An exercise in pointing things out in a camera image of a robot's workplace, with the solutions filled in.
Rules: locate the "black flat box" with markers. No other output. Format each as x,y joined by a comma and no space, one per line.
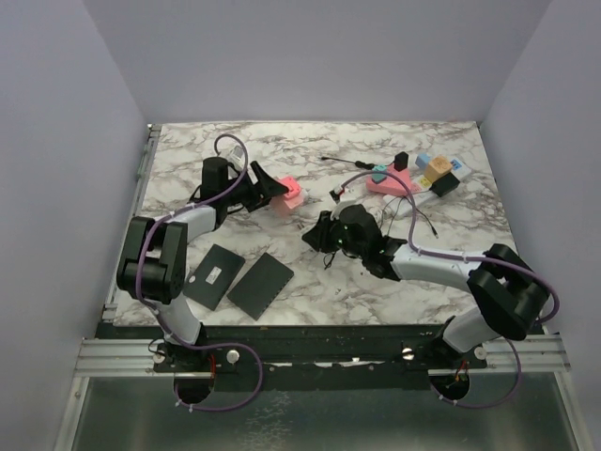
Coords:
259,286
213,277

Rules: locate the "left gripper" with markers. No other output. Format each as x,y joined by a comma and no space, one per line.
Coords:
269,186

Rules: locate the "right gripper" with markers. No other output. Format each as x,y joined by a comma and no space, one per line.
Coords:
318,236

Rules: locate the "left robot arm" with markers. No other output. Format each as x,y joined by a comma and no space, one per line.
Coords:
152,263

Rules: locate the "left black flat box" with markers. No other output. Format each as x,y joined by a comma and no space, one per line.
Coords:
213,277

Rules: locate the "orange tan plug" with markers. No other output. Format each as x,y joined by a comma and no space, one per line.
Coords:
437,168

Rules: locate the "white power strip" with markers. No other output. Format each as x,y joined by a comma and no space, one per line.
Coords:
421,191

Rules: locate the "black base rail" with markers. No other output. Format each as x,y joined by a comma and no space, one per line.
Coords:
301,358

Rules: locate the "teal charger plug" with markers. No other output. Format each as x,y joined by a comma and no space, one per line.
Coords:
378,178

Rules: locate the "pink cube socket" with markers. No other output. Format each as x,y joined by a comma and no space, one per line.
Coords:
288,203

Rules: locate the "right black flat box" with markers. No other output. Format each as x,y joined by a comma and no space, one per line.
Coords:
259,286

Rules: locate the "light blue plug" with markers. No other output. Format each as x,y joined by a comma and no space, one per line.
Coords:
422,160

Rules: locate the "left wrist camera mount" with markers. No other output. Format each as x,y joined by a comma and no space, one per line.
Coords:
237,157

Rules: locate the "small black charger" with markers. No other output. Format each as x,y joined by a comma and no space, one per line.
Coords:
400,162

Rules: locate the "pink triangular power strip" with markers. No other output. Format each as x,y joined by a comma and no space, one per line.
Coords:
391,186

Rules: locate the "large black adapter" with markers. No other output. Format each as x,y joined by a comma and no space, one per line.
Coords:
444,185

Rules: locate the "black screwdriver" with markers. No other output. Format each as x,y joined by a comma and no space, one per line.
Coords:
359,164

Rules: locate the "pink square plug adapter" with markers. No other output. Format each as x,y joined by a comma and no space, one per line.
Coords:
292,186

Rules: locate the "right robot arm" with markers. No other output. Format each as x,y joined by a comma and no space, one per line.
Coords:
508,296

